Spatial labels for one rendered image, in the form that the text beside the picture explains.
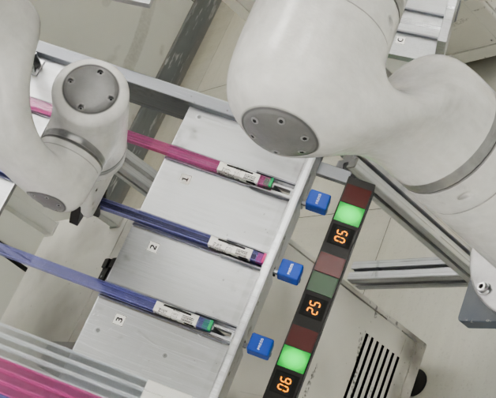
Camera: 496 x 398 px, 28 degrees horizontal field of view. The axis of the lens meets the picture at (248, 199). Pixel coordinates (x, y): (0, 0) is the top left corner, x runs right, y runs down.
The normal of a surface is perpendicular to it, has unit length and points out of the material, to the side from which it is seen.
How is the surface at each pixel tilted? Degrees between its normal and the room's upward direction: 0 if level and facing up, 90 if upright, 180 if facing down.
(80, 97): 55
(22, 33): 104
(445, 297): 0
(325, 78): 73
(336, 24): 64
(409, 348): 90
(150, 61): 90
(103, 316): 46
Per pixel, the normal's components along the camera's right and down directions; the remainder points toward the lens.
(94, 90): 0.14, -0.37
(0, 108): -0.44, 0.22
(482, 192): 0.16, 0.56
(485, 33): -0.36, 0.84
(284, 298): 0.63, -0.09
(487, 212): -0.04, 0.71
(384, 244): -0.68, -0.53
